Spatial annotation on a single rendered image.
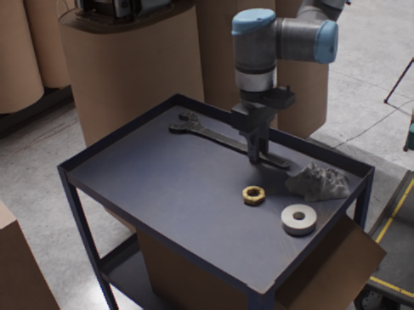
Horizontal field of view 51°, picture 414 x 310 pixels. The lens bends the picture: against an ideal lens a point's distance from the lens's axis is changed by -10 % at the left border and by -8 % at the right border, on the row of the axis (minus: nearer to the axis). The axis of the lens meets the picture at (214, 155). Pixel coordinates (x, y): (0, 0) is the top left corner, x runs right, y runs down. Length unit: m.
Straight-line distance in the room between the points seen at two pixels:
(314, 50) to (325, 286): 0.47
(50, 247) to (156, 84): 1.11
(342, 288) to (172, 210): 0.40
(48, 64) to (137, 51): 1.85
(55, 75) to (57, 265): 1.51
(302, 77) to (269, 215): 1.32
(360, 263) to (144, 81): 0.89
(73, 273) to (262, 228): 1.35
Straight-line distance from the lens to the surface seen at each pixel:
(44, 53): 3.26
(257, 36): 0.95
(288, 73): 2.21
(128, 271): 1.41
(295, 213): 0.97
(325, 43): 0.94
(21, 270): 1.13
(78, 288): 2.10
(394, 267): 1.67
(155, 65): 1.52
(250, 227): 0.96
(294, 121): 2.34
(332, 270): 1.00
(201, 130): 1.24
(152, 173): 1.13
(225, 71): 1.83
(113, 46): 1.47
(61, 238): 2.36
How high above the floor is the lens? 1.55
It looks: 35 degrees down
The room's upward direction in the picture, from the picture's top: 5 degrees counter-clockwise
